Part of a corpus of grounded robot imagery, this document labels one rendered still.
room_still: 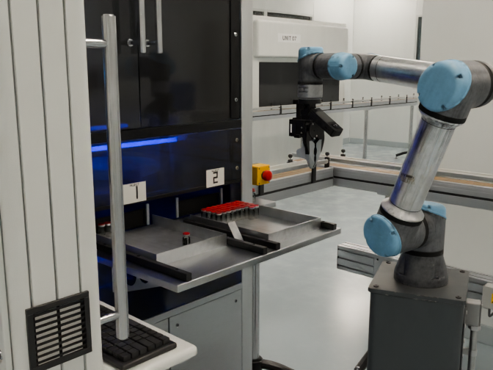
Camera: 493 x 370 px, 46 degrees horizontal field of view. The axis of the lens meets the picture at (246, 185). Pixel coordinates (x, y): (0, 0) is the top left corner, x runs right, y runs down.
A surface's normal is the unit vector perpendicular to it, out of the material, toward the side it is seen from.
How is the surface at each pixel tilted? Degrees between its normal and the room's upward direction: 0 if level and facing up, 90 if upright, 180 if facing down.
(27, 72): 90
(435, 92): 83
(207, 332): 90
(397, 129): 90
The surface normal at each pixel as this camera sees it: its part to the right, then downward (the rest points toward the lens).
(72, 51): 0.73, 0.14
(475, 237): -0.68, 0.14
